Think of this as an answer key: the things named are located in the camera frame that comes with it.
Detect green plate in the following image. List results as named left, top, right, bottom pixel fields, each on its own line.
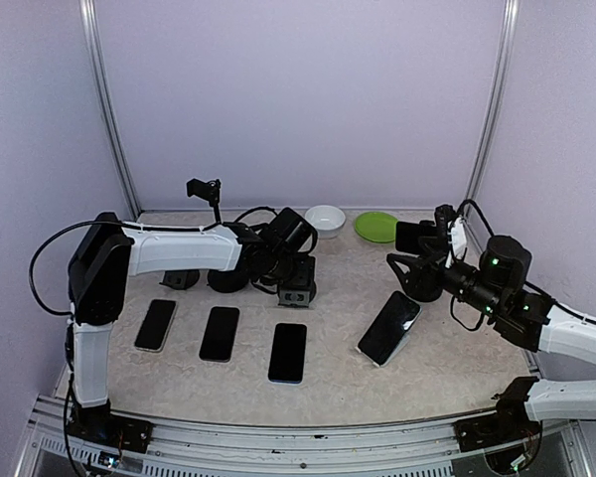
left=354, top=212, right=398, bottom=243

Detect dark round base phone stand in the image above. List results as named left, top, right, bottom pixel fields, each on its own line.
left=278, top=286, right=317, bottom=308

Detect phone with clear case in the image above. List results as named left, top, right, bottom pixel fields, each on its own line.
left=134, top=299, right=177, bottom=353

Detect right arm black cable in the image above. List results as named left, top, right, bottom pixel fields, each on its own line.
left=459, top=198, right=498, bottom=239

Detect purple edged black phone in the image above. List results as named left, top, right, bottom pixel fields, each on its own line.
left=199, top=306, right=239, bottom=363

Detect aluminium front rail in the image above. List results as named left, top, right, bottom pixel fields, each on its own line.
left=14, top=397, right=596, bottom=477

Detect black phone on short stand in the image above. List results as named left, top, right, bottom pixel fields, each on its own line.
left=395, top=221, right=436, bottom=255

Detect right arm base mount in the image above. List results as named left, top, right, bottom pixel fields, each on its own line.
left=453, top=413, right=541, bottom=452

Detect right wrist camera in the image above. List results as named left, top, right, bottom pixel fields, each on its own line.
left=434, top=204, right=468, bottom=262

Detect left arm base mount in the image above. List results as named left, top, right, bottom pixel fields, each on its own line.
left=68, top=414, right=153, bottom=454

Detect small dark grey phone stand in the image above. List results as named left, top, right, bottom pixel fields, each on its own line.
left=160, top=269, right=201, bottom=290

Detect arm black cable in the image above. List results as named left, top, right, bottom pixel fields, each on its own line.
left=459, top=198, right=498, bottom=239
left=28, top=221, right=229, bottom=319

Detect right aluminium frame post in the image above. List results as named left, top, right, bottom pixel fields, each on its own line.
left=465, top=0, right=521, bottom=199

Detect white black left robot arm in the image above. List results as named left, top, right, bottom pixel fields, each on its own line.
left=69, top=208, right=318, bottom=442

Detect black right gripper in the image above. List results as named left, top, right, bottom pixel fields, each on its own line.
left=387, top=236, right=505, bottom=318

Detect white ceramic bowl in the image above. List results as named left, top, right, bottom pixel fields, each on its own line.
left=304, top=205, right=347, bottom=239

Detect aluminium frame post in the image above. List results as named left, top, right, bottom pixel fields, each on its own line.
left=79, top=0, right=142, bottom=219
left=465, top=0, right=521, bottom=199

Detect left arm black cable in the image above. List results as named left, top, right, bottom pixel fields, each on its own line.
left=28, top=221, right=229, bottom=319

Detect black phone on white stand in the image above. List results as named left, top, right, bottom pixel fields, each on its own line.
left=357, top=290, right=422, bottom=365

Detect tall black pole phone stand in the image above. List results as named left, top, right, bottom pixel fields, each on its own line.
left=186, top=178, right=248, bottom=293

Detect blue edged black phone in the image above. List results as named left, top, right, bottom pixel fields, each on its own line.
left=267, top=323, right=307, bottom=385

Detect short black pole phone stand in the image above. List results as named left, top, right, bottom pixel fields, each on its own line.
left=402, top=278, right=443, bottom=303

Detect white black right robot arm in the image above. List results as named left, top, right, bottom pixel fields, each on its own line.
left=387, top=221, right=596, bottom=441

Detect left aluminium frame post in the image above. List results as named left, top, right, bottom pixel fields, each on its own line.
left=79, top=0, right=142, bottom=219

